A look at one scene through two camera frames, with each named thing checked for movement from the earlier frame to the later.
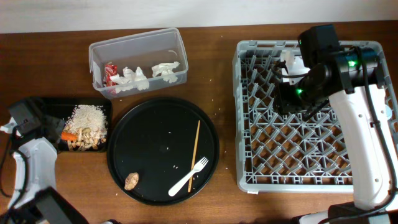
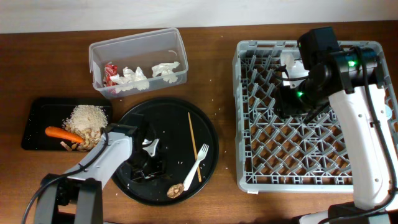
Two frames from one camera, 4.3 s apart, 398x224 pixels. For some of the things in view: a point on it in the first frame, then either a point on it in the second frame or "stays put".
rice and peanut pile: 91,123 stays put
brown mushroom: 131,180 -> 175,190
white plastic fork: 198,168 -> 201,155
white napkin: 129,79 stays put
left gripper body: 59,123 -> 146,167
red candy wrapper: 110,70 stays put
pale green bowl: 292,59 stays put
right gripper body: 291,100 stays put
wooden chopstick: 195,153 -> 194,146
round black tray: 162,151 stays put
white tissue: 165,70 stays put
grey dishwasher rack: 282,152 stays put
